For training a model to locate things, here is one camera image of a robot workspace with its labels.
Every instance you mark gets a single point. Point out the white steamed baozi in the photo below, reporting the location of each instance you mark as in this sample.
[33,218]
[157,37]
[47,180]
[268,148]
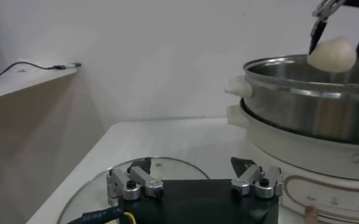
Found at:
[331,54]

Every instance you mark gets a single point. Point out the white side table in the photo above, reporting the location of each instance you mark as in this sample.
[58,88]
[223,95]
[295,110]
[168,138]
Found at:
[14,82]

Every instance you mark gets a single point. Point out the stainless steel steamer basket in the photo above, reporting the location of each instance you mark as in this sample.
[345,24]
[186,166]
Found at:
[289,112]

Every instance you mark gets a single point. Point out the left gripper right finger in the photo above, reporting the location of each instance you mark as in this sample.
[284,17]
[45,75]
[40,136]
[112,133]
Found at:
[252,179]

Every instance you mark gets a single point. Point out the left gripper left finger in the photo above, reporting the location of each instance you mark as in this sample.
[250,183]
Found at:
[136,182]

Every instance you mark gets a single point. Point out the white electric cooker pot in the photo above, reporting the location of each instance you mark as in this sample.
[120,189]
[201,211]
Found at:
[304,158]

